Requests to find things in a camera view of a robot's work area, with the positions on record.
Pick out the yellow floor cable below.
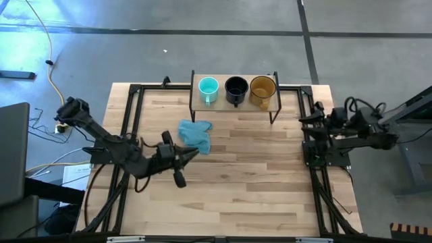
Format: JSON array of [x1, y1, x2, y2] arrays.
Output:
[[25, 0, 70, 134]]

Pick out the beige floor cable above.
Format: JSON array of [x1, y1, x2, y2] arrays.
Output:
[[25, 161, 91, 175]]

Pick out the dark grey panel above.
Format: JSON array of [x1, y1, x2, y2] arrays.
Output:
[[0, 102, 31, 207]]

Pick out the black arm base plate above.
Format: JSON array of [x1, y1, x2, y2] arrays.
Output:
[[82, 144, 136, 167], [302, 139, 352, 169]]

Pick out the blue cloth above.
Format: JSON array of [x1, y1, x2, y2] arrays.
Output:
[[178, 118, 214, 156]]

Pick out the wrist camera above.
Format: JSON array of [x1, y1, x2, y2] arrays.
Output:
[[332, 107, 350, 129], [158, 143, 175, 160]]

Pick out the silver metal bracket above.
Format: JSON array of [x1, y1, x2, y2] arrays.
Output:
[[106, 236, 146, 243], [296, 236, 335, 243]]

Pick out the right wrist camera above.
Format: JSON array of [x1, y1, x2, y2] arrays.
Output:
[[332, 107, 350, 129]]

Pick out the black mug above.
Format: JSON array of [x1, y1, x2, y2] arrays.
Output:
[[224, 76, 250, 108]]

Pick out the black flat floor bar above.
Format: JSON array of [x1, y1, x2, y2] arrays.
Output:
[[0, 70, 36, 80]]

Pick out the black bag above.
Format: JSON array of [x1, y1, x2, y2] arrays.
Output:
[[43, 203, 81, 236]]

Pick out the white paper sheet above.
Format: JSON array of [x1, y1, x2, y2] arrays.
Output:
[[61, 163, 92, 192]]

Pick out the wooden shelf with black frame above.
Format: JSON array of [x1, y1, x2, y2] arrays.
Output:
[[188, 70, 283, 125]]

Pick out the large amber glass mug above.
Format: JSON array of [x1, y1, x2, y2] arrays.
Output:
[[248, 76, 277, 111]]

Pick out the black beam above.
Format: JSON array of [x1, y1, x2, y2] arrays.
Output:
[[25, 177, 85, 205]]

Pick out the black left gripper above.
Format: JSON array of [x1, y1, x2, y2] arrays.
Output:
[[155, 130, 200, 189]]

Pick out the striped orange black object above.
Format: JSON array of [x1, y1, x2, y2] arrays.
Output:
[[390, 222, 432, 241]]

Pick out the grey metal table frame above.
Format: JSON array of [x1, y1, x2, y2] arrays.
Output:
[[372, 86, 432, 198]]

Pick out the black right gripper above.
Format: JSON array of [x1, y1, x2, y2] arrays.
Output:
[[298, 101, 339, 143]]

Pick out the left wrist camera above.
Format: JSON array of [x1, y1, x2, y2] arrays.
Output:
[[158, 143, 175, 160]]

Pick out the small teal mug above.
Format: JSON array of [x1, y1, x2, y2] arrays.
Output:
[[198, 76, 220, 107]]

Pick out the black aluminium table frame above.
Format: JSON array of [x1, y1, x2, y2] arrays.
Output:
[[72, 76, 364, 243]]

